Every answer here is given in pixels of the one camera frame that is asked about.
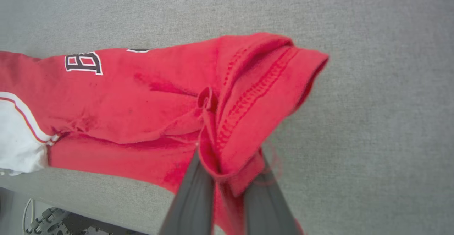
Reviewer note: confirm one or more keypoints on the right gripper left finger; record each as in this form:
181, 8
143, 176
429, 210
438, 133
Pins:
193, 206

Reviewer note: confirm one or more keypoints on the grey fabric sofa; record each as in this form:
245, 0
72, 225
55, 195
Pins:
372, 86

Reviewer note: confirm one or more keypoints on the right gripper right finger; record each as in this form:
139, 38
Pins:
267, 210

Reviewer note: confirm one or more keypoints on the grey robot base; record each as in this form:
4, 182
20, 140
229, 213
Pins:
67, 226

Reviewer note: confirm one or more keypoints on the red and white shirt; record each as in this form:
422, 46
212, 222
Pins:
149, 103

